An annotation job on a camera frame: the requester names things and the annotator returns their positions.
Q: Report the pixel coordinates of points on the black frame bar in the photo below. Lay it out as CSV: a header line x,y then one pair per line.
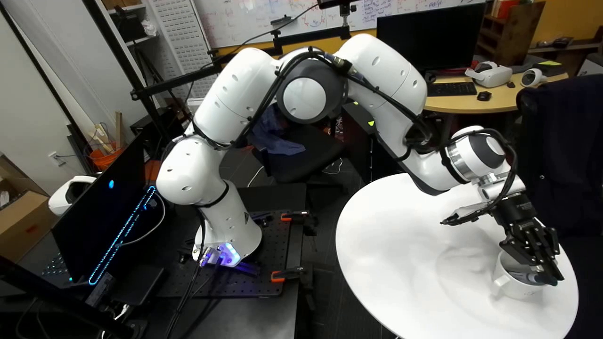
x,y
176,79

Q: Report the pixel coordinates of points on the white printed mug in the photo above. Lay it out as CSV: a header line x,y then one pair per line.
x,y
506,286

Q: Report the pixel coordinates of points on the black office chair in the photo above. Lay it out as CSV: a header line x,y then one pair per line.
x,y
308,160

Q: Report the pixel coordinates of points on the black computer monitor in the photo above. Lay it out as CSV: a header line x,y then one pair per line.
x,y
440,34

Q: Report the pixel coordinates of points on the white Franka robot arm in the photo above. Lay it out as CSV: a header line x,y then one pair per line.
x,y
251,94

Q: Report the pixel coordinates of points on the black computer tower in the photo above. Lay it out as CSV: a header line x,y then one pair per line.
x,y
364,143

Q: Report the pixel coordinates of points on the wooden shelf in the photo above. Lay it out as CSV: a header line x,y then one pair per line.
x,y
511,30

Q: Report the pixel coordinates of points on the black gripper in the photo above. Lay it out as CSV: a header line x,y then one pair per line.
x,y
519,219

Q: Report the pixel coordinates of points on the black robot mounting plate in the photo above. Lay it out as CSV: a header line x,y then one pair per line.
x,y
276,251

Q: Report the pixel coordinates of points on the black computer mouse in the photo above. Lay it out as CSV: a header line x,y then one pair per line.
x,y
483,96

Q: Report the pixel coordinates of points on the black keyboard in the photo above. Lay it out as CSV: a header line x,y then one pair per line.
x,y
455,89

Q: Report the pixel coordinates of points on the dark fabric chair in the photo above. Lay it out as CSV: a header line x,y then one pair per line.
x,y
558,156

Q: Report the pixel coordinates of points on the white VR controller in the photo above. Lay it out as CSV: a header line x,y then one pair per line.
x,y
532,77

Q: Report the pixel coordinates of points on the blue jacket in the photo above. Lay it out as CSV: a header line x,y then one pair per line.
x,y
276,141

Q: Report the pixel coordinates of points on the black laptop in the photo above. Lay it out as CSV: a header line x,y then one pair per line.
x,y
95,219

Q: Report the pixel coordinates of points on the cardboard box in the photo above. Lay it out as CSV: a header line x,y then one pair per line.
x,y
21,219

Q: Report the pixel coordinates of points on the black camera on pole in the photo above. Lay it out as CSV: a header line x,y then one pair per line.
x,y
340,6

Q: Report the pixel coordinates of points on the orange black clamp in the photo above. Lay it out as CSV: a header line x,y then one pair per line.
x,y
285,275
295,219

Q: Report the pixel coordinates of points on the whiteboard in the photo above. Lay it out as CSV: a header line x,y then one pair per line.
x,y
251,15

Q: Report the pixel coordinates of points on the white perforated panel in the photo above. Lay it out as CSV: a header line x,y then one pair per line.
x,y
180,38

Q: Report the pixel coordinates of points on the round yellow desk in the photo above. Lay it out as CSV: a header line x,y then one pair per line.
x,y
477,106

